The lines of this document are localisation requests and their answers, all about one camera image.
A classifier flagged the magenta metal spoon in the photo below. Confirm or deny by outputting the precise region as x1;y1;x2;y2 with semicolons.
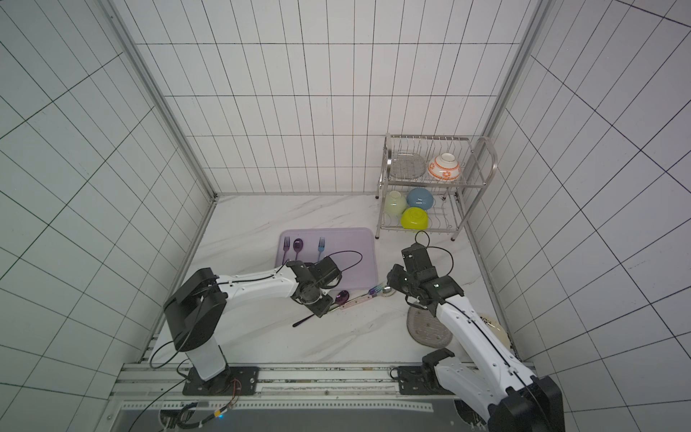
292;290;350;328

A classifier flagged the blue metal fork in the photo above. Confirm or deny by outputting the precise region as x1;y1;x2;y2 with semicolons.
317;237;326;262

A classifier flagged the purple metal fork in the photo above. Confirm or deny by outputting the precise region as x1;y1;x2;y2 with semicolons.
282;237;292;264

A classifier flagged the dark purple metal spoon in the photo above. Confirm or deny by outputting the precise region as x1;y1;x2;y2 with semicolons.
293;238;304;260

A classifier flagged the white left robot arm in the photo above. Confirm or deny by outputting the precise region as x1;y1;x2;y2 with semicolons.
163;257;342;383

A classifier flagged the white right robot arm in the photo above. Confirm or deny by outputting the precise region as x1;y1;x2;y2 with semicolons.
387;243;565;431

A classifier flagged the grey oval plate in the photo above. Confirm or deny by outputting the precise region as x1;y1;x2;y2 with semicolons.
407;307;453;348

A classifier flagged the lavender plastic tray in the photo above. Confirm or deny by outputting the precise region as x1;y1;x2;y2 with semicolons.
275;228;380;291

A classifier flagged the lime green bowl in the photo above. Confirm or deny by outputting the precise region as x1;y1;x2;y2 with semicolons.
401;207;429;230

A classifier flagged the pale green cup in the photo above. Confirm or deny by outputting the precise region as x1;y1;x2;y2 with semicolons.
383;190;408;218

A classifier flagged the blue bowl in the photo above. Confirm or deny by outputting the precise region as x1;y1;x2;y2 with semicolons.
406;187;435;211

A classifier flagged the cream plate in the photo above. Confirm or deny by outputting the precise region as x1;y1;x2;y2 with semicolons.
479;314;512;351

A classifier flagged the steel dish rack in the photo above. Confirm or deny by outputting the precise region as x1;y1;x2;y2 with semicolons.
375;134;498;240

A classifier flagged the grey round plate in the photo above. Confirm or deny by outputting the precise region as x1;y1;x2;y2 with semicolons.
389;152;426;181

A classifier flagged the orange white bowl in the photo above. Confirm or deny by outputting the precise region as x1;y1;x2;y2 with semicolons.
428;153;461;182

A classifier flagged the pink handled silver spoon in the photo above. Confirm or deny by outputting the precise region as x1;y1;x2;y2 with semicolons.
341;285;394;309

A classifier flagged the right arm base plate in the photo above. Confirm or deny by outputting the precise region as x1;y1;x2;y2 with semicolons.
390;365;453;396

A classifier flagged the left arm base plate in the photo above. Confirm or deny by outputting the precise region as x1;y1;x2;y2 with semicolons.
183;366;260;397

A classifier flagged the aluminium mounting rail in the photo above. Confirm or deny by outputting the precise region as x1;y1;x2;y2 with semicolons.
94;334;546;432

